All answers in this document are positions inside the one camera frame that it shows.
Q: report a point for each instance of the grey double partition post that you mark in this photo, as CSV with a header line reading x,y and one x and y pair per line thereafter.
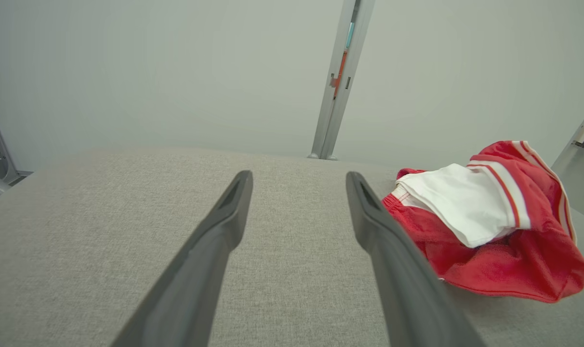
x,y
330,120

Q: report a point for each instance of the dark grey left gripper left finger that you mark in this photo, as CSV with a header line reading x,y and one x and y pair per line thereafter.
x,y
200,270

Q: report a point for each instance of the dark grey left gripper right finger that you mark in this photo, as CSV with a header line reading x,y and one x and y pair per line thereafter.
x,y
403,284

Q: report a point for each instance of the red basketball jersey white trim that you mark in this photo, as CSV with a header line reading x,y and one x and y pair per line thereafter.
x,y
513,270

